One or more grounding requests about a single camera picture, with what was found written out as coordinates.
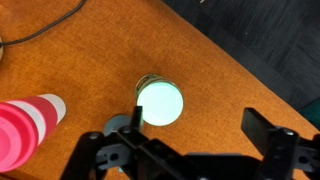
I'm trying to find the clear glass bowl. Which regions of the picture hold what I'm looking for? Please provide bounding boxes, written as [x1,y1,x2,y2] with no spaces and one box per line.
[135,74,182,101]

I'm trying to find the red white striped cup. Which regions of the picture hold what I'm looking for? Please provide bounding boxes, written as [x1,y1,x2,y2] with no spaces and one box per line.
[0,94,66,172]

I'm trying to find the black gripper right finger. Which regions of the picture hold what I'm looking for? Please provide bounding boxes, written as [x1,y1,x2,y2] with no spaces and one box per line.
[241,108,277,155]

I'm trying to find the mint green lid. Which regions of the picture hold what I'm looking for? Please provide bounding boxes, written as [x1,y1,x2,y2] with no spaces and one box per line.
[137,82,184,126]

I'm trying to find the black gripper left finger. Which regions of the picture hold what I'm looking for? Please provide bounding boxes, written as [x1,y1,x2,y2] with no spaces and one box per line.
[130,106,143,131]

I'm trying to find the black lamp power cable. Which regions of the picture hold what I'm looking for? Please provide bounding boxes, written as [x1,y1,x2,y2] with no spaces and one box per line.
[0,0,87,47]

